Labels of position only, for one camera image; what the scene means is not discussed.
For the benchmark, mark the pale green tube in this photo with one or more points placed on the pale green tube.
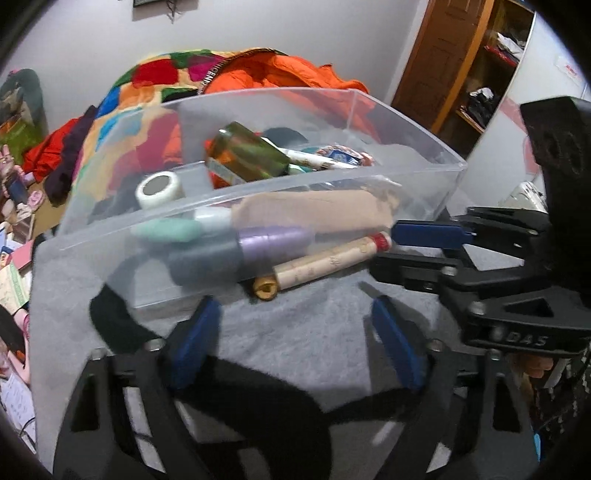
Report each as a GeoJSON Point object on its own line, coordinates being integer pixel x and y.
{"type": "Point", "coordinates": [166, 229]}

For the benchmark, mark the dark green cushion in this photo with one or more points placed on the dark green cushion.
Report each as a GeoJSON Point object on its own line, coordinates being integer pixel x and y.
{"type": "Point", "coordinates": [23, 92]}

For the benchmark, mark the small gold cap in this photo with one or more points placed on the small gold cap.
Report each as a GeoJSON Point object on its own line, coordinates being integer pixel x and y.
{"type": "Point", "coordinates": [265, 287]}

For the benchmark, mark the clear plastic storage box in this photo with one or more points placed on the clear plastic storage box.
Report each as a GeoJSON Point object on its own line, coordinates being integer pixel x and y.
{"type": "Point", "coordinates": [415, 184]}

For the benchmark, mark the black folded garment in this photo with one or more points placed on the black folded garment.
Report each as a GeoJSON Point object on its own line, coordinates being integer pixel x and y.
{"type": "Point", "coordinates": [480, 104]}

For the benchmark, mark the orange puffer jacket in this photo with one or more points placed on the orange puffer jacket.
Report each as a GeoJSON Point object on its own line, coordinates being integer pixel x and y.
{"type": "Point", "coordinates": [286, 71]}

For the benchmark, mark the white folded clothes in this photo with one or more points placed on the white folded clothes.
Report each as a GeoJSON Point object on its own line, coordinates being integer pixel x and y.
{"type": "Point", "coordinates": [510, 45]}

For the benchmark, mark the dark patterned cloth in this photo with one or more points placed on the dark patterned cloth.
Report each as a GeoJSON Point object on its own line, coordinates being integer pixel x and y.
{"type": "Point", "coordinates": [570, 392]}

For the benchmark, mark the white tape roll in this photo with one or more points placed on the white tape roll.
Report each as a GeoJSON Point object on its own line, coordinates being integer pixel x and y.
{"type": "Point", "coordinates": [174, 191]}

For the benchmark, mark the pale green card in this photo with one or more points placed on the pale green card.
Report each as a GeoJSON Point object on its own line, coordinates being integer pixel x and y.
{"type": "Point", "coordinates": [14, 288]}

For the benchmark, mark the colourful patchwork blanket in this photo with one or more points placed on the colourful patchwork blanket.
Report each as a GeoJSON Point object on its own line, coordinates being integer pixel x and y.
{"type": "Point", "coordinates": [157, 74]}

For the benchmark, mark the green cardboard box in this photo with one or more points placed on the green cardboard box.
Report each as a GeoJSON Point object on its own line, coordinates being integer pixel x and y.
{"type": "Point", "coordinates": [18, 138]}

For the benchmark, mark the dark blue bottle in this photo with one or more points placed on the dark blue bottle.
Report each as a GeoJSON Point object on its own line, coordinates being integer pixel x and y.
{"type": "Point", "coordinates": [17, 190]}

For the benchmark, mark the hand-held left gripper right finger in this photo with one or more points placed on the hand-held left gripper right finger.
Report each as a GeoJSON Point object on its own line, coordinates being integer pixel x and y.
{"type": "Point", "coordinates": [397, 346]}

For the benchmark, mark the white marker pen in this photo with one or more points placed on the white marker pen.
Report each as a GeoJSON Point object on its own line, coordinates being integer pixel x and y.
{"type": "Point", "coordinates": [309, 158]}

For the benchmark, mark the wall monitor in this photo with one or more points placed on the wall monitor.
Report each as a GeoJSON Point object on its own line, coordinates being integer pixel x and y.
{"type": "Point", "coordinates": [145, 2]}

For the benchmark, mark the pink card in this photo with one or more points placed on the pink card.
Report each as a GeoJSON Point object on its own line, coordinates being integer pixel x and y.
{"type": "Point", "coordinates": [22, 254]}

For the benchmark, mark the beige cloth roll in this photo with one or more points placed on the beige cloth roll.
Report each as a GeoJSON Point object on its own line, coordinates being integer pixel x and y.
{"type": "Point", "coordinates": [314, 210]}

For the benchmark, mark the grey bottle with lilac cap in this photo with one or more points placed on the grey bottle with lilac cap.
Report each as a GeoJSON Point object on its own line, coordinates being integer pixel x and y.
{"type": "Point", "coordinates": [272, 242]}

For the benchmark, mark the grey fleece cloth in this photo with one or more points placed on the grey fleece cloth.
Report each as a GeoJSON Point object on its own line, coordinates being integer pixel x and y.
{"type": "Point", "coordinates": [300, 323]}

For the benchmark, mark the wooden wardrobe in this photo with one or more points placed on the wooden wardrobe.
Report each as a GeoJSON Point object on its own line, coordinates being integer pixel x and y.
{"type": "Point", "coordinates": [521, 92]}

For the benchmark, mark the dark purple garment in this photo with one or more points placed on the dark purple garment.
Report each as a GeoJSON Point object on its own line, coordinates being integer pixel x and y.
{"type": "Point", "coordinates": [69, 161]}

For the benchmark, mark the cream tube with red cap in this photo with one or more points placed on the cream tube with red cap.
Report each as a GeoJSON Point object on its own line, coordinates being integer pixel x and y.
{"type": "Point", "coordinates": [323, 263]}

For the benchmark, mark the blue white wrapper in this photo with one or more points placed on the blue white wrapper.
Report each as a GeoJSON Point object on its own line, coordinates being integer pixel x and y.
{"type": "Point", "coordinates": [344, 154]}

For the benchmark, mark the red garment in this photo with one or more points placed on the red garment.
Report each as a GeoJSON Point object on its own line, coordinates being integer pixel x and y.
{"type": "Point", "coordinates": [51, 147]}

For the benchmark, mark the pink rabbit toy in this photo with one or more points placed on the pink rabbit toy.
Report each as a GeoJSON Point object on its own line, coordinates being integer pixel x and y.
{"type": "Point", "coordinates": [7, 161]}

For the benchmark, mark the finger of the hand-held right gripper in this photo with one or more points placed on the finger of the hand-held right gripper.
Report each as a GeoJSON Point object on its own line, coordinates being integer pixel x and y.
{"type": "Point", "coordinates": [415, 272]}
{"type": "Point", "coordinates": [429, 234]}

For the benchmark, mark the small pink toy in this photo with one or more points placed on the small pink toy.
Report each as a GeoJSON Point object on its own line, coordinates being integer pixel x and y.
{"type": "Point", "coordinates": [34, 199]}

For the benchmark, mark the green glass bottle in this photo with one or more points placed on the green glass bottle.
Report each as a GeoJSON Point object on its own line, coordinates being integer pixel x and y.
{"type": "Point", "coordinates": [249, 154]}

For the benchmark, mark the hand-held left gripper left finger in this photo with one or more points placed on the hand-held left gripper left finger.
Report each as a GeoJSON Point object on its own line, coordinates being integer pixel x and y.
{"type": "Point", "coordinates": [196, 341]}

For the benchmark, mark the wooden door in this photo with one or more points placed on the wooden door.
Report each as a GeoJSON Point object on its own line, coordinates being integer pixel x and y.
{"type": "Point", "coordinates": [438, 60]}

